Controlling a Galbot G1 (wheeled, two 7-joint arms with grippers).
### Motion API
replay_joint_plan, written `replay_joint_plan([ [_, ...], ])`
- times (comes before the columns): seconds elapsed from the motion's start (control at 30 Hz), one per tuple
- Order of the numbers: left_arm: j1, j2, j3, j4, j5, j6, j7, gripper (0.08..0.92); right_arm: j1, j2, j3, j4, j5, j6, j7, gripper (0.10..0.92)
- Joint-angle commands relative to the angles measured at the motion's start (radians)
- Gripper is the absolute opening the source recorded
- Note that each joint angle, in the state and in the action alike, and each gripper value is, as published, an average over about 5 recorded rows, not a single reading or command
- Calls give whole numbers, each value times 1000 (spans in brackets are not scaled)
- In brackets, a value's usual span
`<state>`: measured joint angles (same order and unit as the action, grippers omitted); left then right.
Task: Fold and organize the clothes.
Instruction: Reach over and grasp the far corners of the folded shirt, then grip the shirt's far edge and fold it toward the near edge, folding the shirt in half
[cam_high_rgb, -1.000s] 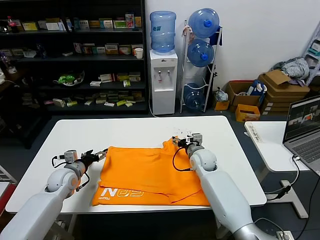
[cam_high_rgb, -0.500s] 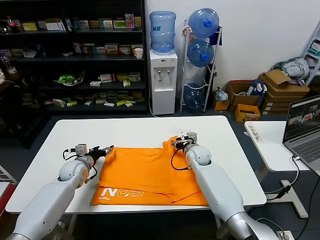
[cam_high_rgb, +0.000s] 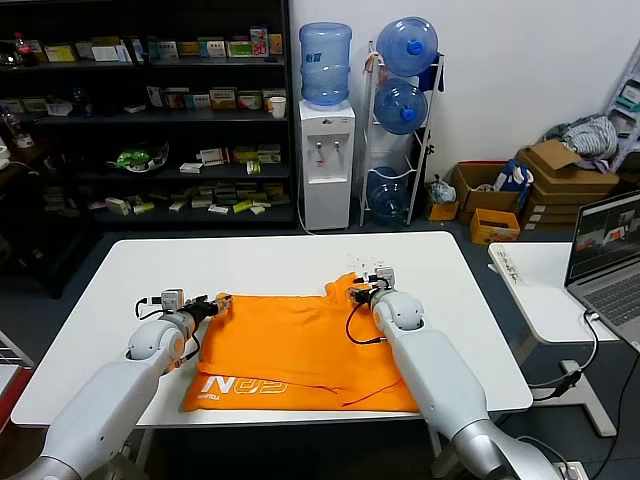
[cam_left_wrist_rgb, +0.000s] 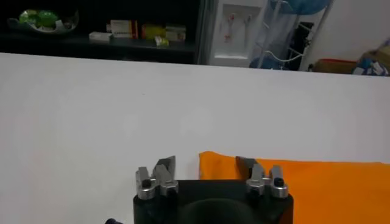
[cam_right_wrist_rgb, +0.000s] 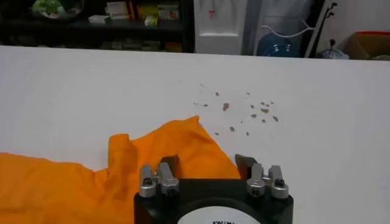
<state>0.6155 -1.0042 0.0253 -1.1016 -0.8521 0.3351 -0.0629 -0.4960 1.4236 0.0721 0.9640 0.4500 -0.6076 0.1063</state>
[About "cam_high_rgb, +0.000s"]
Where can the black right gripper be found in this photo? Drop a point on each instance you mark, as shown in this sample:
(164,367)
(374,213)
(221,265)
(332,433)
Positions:
(369,295)

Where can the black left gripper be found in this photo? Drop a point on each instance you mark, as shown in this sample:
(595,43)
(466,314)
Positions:
(200,309)

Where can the orange t-shirt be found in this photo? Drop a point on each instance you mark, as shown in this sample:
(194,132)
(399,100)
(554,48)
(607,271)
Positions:
(300,340)

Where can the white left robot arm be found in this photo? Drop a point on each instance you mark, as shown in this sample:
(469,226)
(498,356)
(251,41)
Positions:
(100,400)

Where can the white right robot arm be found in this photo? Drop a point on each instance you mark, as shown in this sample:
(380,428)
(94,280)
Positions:
(430,360)

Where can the pile of grey clothes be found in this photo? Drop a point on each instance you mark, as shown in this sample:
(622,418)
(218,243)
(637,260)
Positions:
(586,133)

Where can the white water dispenser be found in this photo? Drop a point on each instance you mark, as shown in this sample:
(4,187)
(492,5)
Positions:
(326,198)

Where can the small white box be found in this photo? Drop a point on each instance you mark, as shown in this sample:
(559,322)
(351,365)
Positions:
(135,107)
(218,208)

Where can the crumpled plastic bag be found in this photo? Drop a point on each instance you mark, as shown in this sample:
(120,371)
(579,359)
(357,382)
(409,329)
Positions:
(441,191)

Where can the yellow green small box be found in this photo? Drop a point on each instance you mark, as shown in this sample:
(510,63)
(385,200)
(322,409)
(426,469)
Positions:
(253,167)

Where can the white flat box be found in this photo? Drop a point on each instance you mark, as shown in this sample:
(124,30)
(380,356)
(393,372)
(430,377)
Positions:
(190,167)
(106,52)

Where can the orange cardboard box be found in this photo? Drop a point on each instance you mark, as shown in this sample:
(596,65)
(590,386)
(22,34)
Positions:
(491,231)

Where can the red white box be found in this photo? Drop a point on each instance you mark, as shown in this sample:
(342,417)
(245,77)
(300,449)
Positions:
(249,100)
(214,155)

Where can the open cardboard box red rim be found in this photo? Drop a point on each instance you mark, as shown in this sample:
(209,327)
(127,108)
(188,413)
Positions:
(479,193)

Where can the black folded stand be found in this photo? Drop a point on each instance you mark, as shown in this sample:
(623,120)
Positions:
(427,143)

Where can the bowl with green toys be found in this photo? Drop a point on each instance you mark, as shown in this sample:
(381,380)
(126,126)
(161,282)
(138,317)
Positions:
(134,158)

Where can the white side table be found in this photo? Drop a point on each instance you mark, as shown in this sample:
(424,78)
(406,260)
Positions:
(544,298)

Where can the black shelving unit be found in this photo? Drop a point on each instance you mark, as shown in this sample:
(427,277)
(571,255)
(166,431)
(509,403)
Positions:
(219,116)

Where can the blue bag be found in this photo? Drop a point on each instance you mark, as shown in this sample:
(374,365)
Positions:
(514,178)

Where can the white jug rack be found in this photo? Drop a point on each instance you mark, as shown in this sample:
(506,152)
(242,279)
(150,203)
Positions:
(431,106)

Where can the white paper cup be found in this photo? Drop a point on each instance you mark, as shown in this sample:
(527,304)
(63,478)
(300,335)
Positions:
(277,107)

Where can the yellow medicine box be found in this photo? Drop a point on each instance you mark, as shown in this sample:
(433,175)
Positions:
(222,98)

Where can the orange white box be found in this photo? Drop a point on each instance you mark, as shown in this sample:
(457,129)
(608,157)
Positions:
(175,98)

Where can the beige box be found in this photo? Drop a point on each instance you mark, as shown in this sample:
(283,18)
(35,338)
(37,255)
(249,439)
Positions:
(266,96)

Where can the white upright box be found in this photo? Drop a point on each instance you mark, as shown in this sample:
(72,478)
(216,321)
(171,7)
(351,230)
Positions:
(154,96)

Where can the dark blue cloth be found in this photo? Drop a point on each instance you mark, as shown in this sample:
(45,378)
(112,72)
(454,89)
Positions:
(429,78)

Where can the blue water jug with label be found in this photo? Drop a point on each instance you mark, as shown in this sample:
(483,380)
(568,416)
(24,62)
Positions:
(324,63)

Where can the pink rag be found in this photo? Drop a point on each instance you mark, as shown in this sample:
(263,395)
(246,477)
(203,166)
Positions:
(371,61)

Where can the stacked flat cardboard boxes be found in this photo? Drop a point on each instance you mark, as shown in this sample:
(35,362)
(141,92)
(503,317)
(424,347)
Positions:
(569,196)

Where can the red framed cart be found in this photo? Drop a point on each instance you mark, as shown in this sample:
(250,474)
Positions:
(11,393)

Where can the cardboard box with open flap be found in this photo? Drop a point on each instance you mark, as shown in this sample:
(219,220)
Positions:
(549,153)

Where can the dark blue bottle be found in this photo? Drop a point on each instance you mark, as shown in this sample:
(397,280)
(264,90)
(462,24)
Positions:
(82,102)

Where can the grey laptop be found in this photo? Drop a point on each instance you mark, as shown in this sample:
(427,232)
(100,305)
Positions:
(606,298)

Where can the yellow orange box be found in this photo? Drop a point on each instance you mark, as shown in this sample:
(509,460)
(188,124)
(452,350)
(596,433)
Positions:
(275,43)

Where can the tape roll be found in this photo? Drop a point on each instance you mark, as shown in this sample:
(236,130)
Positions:
(24,141)

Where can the white tray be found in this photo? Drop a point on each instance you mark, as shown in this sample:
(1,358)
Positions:
(58,106)

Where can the pink colourful box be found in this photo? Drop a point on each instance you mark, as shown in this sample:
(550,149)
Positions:
(259,41)

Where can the blue white box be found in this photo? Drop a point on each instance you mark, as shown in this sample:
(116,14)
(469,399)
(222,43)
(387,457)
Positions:
(137,49)

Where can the clear plastic bottle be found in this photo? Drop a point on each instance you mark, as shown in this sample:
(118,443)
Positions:
(11,123)

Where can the white power strip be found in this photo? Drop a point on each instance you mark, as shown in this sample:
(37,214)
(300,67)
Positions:
(574,471)

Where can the cola bottle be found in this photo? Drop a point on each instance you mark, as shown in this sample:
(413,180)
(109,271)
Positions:
(19,48)

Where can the dark glass teapot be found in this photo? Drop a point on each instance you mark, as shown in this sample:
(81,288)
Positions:
(8,54)

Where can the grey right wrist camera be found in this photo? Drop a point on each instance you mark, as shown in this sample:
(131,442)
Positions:
(386,279)

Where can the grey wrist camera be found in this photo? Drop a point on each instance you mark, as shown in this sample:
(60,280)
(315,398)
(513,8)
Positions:
(386,279)
(172,300)

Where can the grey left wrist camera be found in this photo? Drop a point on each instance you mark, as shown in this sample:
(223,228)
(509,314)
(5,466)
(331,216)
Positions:
(172,300)

